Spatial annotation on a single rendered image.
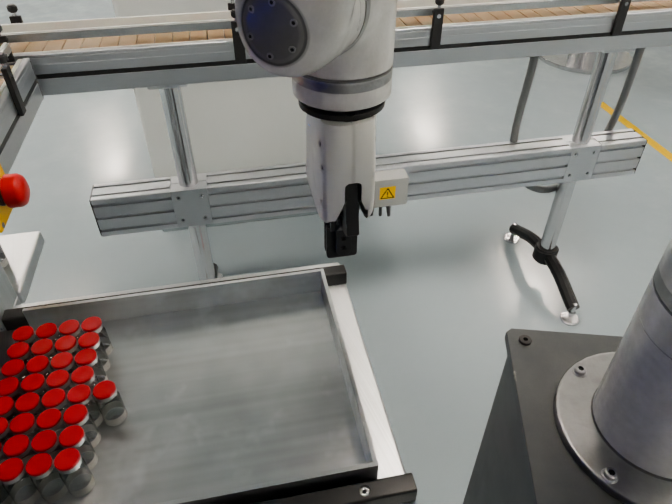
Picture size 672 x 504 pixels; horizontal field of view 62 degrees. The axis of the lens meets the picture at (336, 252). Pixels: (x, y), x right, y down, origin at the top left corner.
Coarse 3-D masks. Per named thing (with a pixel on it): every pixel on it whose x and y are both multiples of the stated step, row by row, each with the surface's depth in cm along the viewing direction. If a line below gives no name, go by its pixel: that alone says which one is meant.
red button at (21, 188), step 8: (8, 176) 65; (16, 176) 65; (0, 184) 64; (8, 184) 64; (16, 184) 64; (24, 184) 66; (8, 192) 64; (16, 192) 64; (24, 192) 65; (8, 200) 64; (16, 200) 65; (24, 200) 66
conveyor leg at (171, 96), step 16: (176, 96) 132; (176, 112) 134; (176, 128) 137; (176, 144) 140; (176, 160) 143; (192, 160) 145; (192, 176) 147; (192, 240) 160; (208, 240) 162; (208, 256) 164; (208, 272) 168
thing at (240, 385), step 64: (64, 320) 64; (128, 320) 65; (192, 320) 65; (256, 320) 65; (320, 320) 65; (128, 384) 58; (192, 384) 58; (256, 384) 58; (320, 384) 58; (128, 448) 53; (192, 448) 53; (256, 448) 53; (320, 448) 53
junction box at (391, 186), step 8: (376, 176) 152; (384, 176) 152; (392, 176) 152; (400, 176) 152; (408, 176) 153; (376, 184) 151; (384, 184) 152; (392, 184) 153; (400, 184) 153; (376, 192) 153; (384, 192) 154; (392, 192) 154; (400, 192) 155; (376, 200) 155; (384, 200) 155; (392, 200) 156; (400, 200) 157
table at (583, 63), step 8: (544, 56) 361; (552, 56) 361; (560, 56) 361; (568, 56) 361; (576, 56) 361; (584, 56) 359; (592, 56) 358; (624, 56) 361; (552, 64) 354; (560, 64) 351; (568, 64) 351; (576, 64) 351; (584, 64) 351; (592, 64) 351; (616, 64) 351; (624, 64) 351; (576, 72) 347; (584, 72) 345; (616, 72) 346
